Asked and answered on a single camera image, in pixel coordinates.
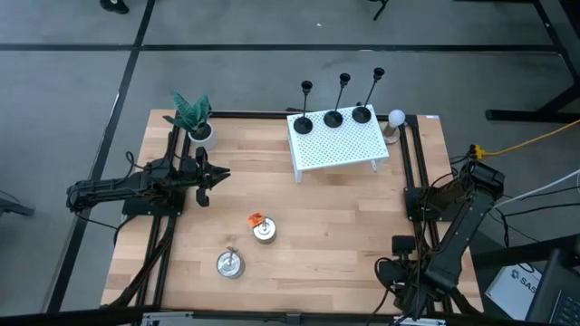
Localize black chair base leg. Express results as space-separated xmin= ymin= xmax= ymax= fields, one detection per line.
xmin=0 ymin=189 xmax=35 ymax=217

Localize yellow extension cord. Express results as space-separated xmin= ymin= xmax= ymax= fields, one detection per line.
xmin=470 ymin=118 xmax=580 ymax=160

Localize plain silver tin candle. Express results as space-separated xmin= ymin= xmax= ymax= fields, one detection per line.
xmin=215 ymin=246 xmax=247 ymax=280

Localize white cardboard box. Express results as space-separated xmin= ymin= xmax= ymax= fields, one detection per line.
xmin=484 ymin=264 xmax=543 ymax=321

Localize white perforated shelf riser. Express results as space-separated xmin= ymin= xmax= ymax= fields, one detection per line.
xmin=285 ymin=103 xmax=391 ymax=185

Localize black aluminium frame rails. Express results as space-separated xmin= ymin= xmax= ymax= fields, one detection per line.
xmin=104 ymin=110 xmax=192 ymax=313
xmin=398 ymin=114 xmax=484 ymax=316

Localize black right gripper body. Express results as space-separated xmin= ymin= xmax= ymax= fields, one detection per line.
xmin=390 ymin=234 xmax=431 ymax=318

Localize white cable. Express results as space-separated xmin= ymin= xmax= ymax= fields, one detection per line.
xmin=493 ymin=168 xmax=580 ymax=209

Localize silver mounting bracket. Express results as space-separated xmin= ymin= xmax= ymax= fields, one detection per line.
xmin=140 ymin=311 xmax=195 ymax=326
xmin=392 ymin=315 xmax=448 ymax=326

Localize white bulb lamp wooden base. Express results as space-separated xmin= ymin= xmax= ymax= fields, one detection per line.
xmin=382 ymin=108 xmax=407 ymax=146

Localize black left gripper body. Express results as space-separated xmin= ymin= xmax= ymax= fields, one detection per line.
xmin=179 ymin=147 xmax=214 ymax=208

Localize silver tin candle orange tag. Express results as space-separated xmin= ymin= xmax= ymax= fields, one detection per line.
xmin=247 ymin=211 xmax=278 ymax=245

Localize black desk frame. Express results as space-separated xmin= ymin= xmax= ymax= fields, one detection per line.
xmin=485 ymin=0 xmax=580 ymax=124

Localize black candlestick holder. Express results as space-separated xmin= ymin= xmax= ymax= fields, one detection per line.
xmin=323 ymin=72 xmax=353 ymax=129
xmin=351 ymin=66 xmax=386 ymax=125
xmin=292 ymin=80 xmax=314 ymax=136

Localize black aluminium frame rail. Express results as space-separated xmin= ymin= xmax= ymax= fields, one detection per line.
xmin=0 ymin=303 xmax=580 ymax=326
xmin=210 ymin=110 xmax=418 ymax=121

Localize black floor cable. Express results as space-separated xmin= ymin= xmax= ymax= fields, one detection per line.
xmin=491 ymin=201 xmax=580 ymax=218
xmin=502 ymin=186 xmax=580 ymax=203

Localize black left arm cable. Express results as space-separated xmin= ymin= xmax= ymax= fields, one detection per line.
xmin=124 ymin=150 xmax=153 ymax=176

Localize black desk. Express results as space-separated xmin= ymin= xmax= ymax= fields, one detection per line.
xmin=470 ymin=233 xmax=580 ymax=326

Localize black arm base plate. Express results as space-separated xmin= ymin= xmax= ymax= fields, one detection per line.
xmin=404 ymin=186 xmax=468 ymax=223
xmin=121 ymin=197 xmax=187 ymax=217

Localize green plant in white pot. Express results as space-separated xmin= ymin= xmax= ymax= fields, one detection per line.
xmin=162 ymin=90 xmax=218 ymax=150

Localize person's black shoe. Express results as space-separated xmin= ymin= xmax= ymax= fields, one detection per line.
xmin=99 ymin=0 xmax=131 ymax=14

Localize dark laptop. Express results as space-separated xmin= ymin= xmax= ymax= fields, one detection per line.
xmin=525 ymin=248 xmax=580 ymax=325

